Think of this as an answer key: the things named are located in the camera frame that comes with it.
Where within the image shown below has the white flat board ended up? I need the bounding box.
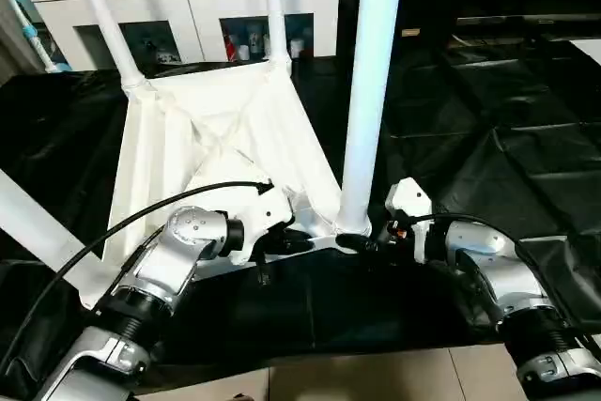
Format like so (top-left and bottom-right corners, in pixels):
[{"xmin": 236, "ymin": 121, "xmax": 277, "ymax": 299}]
[{"xmin": 571, "ymin": 38, "xmax": 601, "ymax": 66}]

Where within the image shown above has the white plastic table top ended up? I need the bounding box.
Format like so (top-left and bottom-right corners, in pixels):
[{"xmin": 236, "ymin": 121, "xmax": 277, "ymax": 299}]
[{"xmin": 80, "ymin": 54, "xmax": 377, "ymax": 310}]

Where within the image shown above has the black plastic mat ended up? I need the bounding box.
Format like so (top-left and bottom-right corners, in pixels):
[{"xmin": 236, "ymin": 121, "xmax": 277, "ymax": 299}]
[{"xmin": 0, "ymin": 35, "xmax": 601, "ymax": 383}]

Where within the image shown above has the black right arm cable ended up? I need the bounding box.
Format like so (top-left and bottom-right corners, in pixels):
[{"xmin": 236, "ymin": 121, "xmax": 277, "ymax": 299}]
[{"xmin": 399, "ymin": 214, "xmax": 601, "ymax": 355}]

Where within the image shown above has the teal white mop handle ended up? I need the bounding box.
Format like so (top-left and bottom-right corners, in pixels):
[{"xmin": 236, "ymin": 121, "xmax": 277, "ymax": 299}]
[{"xmin": 0, "ymin": 0, "xmax": 69, "ymax": 73}]

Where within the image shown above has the black metal rail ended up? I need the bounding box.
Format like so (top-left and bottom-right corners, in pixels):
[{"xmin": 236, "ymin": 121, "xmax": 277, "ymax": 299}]
[{"xmin": 455, "ymin": 14, "xmax": 601, "ymax": 30}]

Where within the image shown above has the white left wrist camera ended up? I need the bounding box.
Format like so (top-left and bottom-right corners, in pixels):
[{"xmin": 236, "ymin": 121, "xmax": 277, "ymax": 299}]
[{"xmin": 239, "ymin": 185, "xmax": 294, "ymax": 266}]

